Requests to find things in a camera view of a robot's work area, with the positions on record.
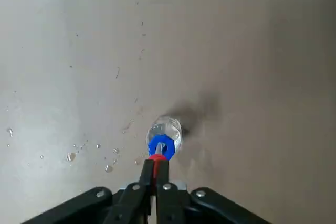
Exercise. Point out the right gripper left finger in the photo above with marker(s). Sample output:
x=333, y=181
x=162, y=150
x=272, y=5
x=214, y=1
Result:
x=131, y=203

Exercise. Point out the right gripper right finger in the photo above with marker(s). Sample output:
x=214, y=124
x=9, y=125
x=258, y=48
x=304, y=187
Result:
x=173, y=203

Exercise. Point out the red-bulb glass dropper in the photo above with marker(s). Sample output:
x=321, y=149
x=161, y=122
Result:
x=157, y=158

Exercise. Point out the blue-capped glass dropper bottle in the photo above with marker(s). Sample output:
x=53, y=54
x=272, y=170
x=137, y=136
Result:
x=170, y=129

